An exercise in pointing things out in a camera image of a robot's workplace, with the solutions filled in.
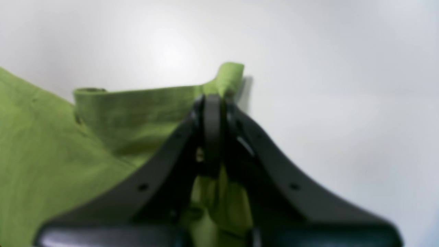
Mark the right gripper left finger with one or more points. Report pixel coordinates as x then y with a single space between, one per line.
145 209

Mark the green T-shirt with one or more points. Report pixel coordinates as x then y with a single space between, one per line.
56 155

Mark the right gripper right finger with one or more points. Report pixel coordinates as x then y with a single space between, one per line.
287 207

